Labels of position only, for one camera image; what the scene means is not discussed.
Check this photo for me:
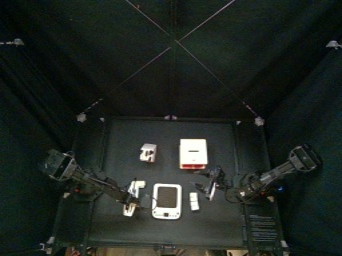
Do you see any white printed label sheet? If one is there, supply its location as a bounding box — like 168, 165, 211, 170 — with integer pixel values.
247, 213, 280, 248

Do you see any white salmon sushi toy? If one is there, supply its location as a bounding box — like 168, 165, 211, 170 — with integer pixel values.
188, 191, 200, 212

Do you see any white red toy microwave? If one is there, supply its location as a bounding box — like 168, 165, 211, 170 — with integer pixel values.
177, 138, 210, 170

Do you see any black cloth backdrop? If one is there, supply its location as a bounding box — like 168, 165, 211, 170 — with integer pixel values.
0, 0, 342, 256

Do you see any small white toy appliance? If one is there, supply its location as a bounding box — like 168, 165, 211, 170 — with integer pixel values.
139, 142, 159, 164

